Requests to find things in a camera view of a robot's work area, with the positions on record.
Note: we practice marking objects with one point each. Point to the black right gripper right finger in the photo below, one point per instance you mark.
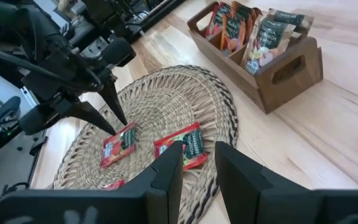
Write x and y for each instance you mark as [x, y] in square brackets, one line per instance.
[244, 193]

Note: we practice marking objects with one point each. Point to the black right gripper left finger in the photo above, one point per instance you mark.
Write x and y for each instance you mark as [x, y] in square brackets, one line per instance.
[166, 193]

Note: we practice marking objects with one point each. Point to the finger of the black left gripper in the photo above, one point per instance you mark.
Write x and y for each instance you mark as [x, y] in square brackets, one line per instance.
[79, 112]
[112, 96]

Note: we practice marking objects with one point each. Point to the red strawberry tea sachet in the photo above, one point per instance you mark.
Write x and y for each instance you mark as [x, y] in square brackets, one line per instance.
[214, 21]
[117, 146]
[115, 185]
[194, 149]

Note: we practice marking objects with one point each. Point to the beige apple tea sachet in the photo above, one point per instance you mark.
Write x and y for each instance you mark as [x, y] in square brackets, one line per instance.
[266, 46]
[294, 20]

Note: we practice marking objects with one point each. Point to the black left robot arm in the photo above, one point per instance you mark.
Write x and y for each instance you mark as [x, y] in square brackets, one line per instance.
[11, 18]

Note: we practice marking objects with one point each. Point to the round woven placemat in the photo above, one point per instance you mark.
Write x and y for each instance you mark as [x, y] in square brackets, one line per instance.
[166, 102]

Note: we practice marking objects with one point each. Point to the office chair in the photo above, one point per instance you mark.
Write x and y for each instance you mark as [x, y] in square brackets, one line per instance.
[8, 107]

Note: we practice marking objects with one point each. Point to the wooden compartment box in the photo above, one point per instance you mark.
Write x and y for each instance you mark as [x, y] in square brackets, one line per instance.
[278, 90]

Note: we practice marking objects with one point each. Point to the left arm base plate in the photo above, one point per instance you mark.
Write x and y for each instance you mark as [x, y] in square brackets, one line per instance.
[5, 168]

